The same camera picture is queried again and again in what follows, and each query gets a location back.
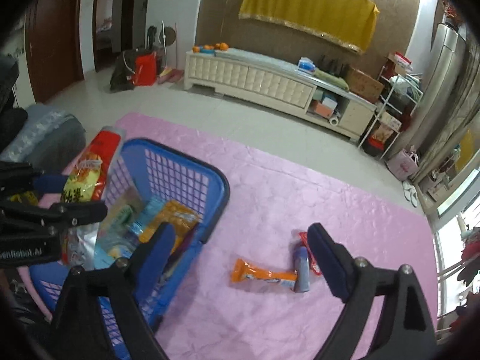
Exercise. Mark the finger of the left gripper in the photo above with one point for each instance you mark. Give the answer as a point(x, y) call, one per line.
point(63, 213)
point(18, 178)

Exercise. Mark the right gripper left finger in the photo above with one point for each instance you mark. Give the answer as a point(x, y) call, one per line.
point(142, 271)

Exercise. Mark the pink quilted table cover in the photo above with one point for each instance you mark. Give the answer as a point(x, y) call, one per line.
point(271, 201)

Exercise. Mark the black bag on floor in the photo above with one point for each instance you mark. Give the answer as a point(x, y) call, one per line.
point(124, 70)

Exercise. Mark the cardboard box on cabinet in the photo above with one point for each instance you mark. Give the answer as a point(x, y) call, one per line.
point(363, 85)

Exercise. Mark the green soda cracker pack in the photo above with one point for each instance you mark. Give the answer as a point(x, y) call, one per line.
point(122, 210)

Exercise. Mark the patterned curtain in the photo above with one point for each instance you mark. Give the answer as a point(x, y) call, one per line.
point(457, 113)

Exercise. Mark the clothes drying rack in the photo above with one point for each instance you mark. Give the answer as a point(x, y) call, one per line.
point(458, 276)

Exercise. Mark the cream TV cabinet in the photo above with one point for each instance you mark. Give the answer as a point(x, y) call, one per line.
point(279, 86)

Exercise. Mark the blue plastic basket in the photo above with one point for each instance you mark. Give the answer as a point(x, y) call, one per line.
point(116, 279)

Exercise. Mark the yellow cloth on TV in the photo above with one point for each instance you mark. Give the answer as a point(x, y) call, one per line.
point(349, 24)

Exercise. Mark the red bag on floor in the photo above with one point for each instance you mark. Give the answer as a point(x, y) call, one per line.
point(145, 70)

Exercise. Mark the clear bag of pastries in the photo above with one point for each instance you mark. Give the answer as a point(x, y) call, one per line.
point(112, 246)

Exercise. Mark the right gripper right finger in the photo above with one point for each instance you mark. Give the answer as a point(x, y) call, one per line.
point(350, 279)

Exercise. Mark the red flower vase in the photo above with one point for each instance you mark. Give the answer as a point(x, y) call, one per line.
point(451, 16)

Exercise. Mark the dark wooden door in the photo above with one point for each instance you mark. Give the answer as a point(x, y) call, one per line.
point(52, 46)

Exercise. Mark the red spicy snack packet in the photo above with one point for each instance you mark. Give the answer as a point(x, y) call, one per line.
point(313, 265)

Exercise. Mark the orange chocolate bar wrapper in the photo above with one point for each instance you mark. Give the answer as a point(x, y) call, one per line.
point(243, 271)

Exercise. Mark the light blue egg-yolk pastry bag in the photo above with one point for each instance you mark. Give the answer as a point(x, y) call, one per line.
point(149, 212)

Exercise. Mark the orange snack bag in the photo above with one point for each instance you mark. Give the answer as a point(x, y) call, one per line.
point(182, 218)

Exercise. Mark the white metal shelf rack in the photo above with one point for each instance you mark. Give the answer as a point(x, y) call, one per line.
point(395, 106)

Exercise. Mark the white slippers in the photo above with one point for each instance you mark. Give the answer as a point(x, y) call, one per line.
point(410, 194)

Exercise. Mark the oranges on cabinet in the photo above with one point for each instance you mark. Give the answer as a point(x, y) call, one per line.
point(210, 49)

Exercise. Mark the blue tissue pack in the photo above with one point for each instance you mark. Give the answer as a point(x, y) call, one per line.
point(306, 65)

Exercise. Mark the blue doublemint gum pack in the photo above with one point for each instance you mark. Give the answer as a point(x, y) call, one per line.
point(301, 264)

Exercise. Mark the pink shopping bag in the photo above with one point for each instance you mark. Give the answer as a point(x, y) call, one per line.
point(403, 164)

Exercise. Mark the red chicken feet pouch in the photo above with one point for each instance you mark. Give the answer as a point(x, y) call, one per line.
point(87, 182)

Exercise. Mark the silver standing air conditioner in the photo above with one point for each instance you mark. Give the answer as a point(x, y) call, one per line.
point(437, 84)

